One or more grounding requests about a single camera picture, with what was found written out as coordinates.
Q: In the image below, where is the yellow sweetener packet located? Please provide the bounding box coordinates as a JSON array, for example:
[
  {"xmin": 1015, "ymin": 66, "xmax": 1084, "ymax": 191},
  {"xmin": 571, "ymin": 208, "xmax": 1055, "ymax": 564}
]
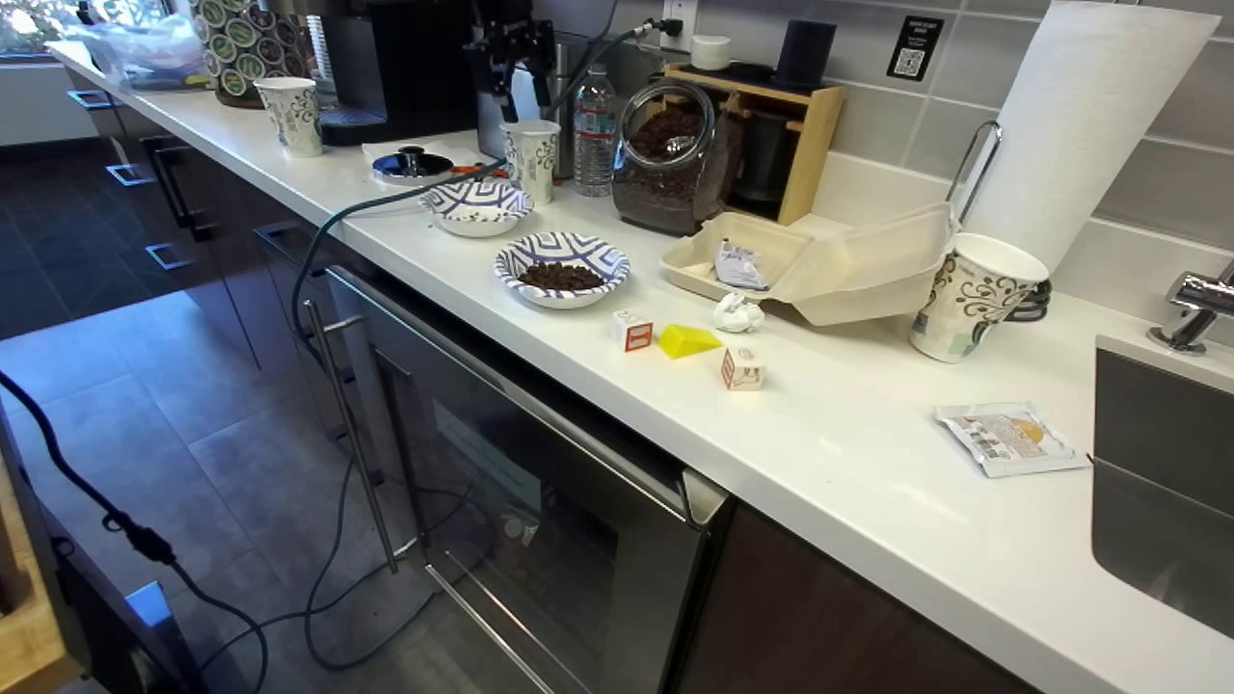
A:
[{"xmin": 657, "ymin": 322, "xmax": 721, "ymax": 359}]

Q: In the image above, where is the patterned mug by sink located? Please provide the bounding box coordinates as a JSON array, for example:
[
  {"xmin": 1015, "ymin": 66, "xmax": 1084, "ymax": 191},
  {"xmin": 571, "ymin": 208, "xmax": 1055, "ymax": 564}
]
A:
[{"xmin": 910, "ymin": 229, "xmax": 1049, "ymax": 361}]

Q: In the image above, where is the white takeout container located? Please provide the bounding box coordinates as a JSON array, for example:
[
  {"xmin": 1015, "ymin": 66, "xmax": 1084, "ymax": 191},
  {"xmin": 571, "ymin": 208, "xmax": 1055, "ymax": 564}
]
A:
[{"xmin": 665, "ymin": 208, "xmax": 950, "ymax": 326}]

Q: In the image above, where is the chrome sink faucet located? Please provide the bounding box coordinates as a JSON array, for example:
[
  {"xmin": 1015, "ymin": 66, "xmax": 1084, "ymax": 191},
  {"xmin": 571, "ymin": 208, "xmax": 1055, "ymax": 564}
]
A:
[{"xmin": 1152, "ymin": 260, "xmax": 1234, "ymax": 353}]

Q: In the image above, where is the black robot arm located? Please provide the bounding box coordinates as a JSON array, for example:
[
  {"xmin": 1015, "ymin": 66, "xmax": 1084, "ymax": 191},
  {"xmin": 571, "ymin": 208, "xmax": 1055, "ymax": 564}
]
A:
[{"xmin": 463, "ymin": 0, "xmax": 557, "ymax": 109}]

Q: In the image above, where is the patterned paper bowl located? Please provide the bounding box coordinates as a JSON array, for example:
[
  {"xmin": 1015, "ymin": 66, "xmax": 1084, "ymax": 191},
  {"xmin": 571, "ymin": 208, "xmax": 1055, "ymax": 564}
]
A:
[
  {"xmin": 494, "ymin": 229, "xmax": 630, "ymax": 308},
  {"xmin": 425, "ymin": 177, "xmax": 531, "ymax": 237}
]

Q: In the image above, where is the K-cup pod carousel rack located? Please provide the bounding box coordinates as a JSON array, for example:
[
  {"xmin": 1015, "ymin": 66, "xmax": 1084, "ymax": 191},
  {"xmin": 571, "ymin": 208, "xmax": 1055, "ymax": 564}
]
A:
[{"xmin": 190, "ymin": 0, "xmax": 310, "ymax": 109}]

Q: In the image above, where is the paper towel roll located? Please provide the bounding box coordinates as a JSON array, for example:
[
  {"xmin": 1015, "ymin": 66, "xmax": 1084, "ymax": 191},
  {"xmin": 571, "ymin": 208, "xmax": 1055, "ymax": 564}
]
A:
[{"xmin": 959, "ymin": 0, "xmax": 1220, "ymax": 268}]

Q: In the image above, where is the stainless dishwasher door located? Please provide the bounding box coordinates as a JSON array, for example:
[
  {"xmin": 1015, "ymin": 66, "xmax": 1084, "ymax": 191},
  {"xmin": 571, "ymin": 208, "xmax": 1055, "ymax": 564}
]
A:
[{"xmin": 321, "ymin": 264, "xmax": 725, "ymax": 694}]

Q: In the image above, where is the small creamer cup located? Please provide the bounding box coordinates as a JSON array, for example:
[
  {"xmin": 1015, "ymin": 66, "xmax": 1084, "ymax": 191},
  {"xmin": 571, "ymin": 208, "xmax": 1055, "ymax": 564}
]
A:
[{"xmin": 721, "ymin": 346, "xmax": 767, "ymax": 389}]

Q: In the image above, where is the wooden rack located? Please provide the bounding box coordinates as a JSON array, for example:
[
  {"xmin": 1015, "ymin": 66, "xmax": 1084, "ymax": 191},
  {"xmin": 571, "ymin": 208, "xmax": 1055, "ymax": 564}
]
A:
[{"xmin": 665, "ymin": 66, "xmax": 844, "ymax": 223}]

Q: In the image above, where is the red small packet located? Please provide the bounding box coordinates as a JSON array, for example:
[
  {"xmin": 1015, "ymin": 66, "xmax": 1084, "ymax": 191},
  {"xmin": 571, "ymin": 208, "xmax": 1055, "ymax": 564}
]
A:
[{"xmin": 622, "ymin": 322, "xmax": 657, "ymax": 349}]

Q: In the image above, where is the near patterned paper bowl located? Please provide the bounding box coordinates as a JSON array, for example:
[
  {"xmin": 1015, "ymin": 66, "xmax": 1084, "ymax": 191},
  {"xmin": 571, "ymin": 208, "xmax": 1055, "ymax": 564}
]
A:
[{"xmin": 425, "ymin": 177, "xmax": 531, "ymax": 237}]

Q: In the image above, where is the far patterned paper bowl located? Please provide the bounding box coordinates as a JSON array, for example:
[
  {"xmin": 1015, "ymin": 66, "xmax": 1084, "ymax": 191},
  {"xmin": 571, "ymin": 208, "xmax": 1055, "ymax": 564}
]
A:
[{"xmin": 494, "ymin": 229, "xmax": 630, "ymax": 308}]

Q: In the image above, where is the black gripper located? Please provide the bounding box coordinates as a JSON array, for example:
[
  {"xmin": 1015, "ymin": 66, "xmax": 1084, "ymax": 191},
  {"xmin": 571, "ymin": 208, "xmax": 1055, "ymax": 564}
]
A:
[{"xmin": 463, "ymin": 19, "xmax": 557, "ymax": 113}]

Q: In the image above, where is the Keurig coffee machine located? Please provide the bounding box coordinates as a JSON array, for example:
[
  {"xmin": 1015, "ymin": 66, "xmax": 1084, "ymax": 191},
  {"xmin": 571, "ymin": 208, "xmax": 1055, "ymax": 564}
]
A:
[{"xmin": 302, "ymin": 0, "xmax": 474, "ymax": 146}]

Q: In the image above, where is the patterned paper cup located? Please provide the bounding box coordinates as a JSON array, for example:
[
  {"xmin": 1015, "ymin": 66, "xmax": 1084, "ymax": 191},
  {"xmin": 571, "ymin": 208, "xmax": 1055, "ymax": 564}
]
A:
[
  {"xmin": 505, "ymin": 118, "xmax": 558, "ymax": 202},
  {"xmin": 253, "ymin": 78, "xmax": 323, "ymax": 155}
]

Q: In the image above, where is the clear plastic packet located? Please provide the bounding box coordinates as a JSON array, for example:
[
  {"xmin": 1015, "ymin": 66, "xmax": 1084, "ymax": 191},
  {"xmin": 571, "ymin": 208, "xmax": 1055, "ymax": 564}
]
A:
[{"xmin": 934, "ymin": 402, "xmax": 1084, "ymax": 476}]

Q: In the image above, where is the patterned paper cup front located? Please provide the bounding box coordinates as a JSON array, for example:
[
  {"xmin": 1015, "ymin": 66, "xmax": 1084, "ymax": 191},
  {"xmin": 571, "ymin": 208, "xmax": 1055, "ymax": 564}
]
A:
[{"xmin": 253, "ymin": 78, "xmax": 323, "ymax": 155}]

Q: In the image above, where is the crumpled white wrapper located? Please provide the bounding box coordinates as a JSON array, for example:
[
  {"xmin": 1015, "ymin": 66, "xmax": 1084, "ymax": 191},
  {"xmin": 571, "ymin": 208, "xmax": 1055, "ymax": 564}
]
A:
[{"xmin": 715, "ymin": 291, "xmax": 762, "ymax": 336}]

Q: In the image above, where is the plastic water bottle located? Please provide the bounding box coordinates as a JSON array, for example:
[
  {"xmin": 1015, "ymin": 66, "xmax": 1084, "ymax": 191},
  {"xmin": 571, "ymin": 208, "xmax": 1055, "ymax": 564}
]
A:
[{"xmin": 573, "ymin": 66, "xmax": 618, "ymax": 196}]

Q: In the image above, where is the glass jar of coffee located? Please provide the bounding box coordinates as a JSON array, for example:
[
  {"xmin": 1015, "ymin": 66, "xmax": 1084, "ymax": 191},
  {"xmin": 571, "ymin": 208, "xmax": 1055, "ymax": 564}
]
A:
[{"xmin": 614, "ymin": 80, "xmax": 728, "ymax": 236}]

